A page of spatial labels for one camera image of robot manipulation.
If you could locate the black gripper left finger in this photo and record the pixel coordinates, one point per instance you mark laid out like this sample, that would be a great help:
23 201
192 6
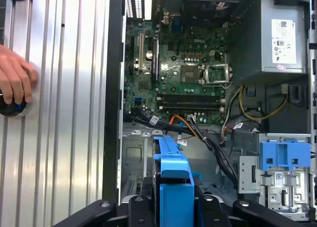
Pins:
138 212

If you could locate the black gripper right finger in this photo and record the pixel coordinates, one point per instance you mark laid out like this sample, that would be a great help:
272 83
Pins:
210 212

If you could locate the hard disk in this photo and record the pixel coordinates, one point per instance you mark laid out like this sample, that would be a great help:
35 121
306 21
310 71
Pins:
173 199

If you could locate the metal disk bay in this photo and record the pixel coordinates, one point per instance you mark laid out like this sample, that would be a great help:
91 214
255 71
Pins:
133 157

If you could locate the person's bare hand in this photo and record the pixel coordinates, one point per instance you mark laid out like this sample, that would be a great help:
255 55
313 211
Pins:
15 71

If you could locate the silver metal drive cage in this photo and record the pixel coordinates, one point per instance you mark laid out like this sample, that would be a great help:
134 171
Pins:
247 177

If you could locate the blue plastic drive latch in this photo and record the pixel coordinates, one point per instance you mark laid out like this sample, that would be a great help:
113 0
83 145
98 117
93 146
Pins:
284 152

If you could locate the black RAM slot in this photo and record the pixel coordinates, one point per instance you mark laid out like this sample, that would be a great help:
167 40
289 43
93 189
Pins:
190 104
190 108
190 100
190 96

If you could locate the open black PC case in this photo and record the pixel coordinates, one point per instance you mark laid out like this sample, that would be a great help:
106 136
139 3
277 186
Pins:
112 88

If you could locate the CPU socket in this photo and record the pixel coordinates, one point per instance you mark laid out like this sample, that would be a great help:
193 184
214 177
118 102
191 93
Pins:
218 74

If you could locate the metal socket cover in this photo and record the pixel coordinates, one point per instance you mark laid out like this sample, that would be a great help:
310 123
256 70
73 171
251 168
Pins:
190 73

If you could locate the long black expansion slot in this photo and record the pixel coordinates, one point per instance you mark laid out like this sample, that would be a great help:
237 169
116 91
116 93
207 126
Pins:
155 61

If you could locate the beige expansion slot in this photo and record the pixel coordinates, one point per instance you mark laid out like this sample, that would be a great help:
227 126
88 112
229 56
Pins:
141 51

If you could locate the green Dell motherboard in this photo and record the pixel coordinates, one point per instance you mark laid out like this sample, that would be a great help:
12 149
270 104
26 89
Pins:
178 51

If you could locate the silver Dell power supply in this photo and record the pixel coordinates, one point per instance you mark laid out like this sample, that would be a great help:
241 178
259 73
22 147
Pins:
267 38

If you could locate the black case fan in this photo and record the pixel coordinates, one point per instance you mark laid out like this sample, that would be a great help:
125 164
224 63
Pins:
208 9

